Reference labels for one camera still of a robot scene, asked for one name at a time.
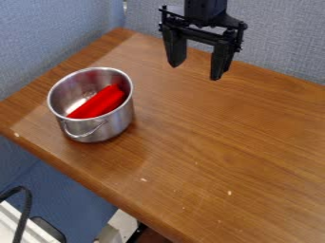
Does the black cable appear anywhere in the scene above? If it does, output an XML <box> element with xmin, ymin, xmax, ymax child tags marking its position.
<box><xmin>0</xmin><ymin>185</ymin><xmax>35</xmax><ymax>243</ymax></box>

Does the red block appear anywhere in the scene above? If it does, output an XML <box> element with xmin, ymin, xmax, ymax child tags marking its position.
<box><xmin>67</xmin><ymin>84</ymin><xmax>124</xmax><ymax>119</ymax></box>

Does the white furniture edge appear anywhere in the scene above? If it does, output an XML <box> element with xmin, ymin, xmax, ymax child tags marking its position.
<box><xmin>0</xmin><ymin>201</ymin><xmax>60</xmax><ymax>243</ymax></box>

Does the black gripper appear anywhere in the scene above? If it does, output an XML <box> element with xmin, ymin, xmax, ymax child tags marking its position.
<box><xmin>159</xmin><ymin>0</ymin><xmax>247</xmax><ymax>81</ymax></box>

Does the metal pot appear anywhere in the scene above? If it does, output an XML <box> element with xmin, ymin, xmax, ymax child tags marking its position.
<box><xmin>47</xmin><ymin>67</ymin><xmax>134</xmax><ymax>142</ymax></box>

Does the white table leg bracket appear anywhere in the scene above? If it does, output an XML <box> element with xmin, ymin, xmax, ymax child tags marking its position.
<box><xmin>92</xmin><ymin>210</ymin><xmax>139</xmax><ymax>243</ymax></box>

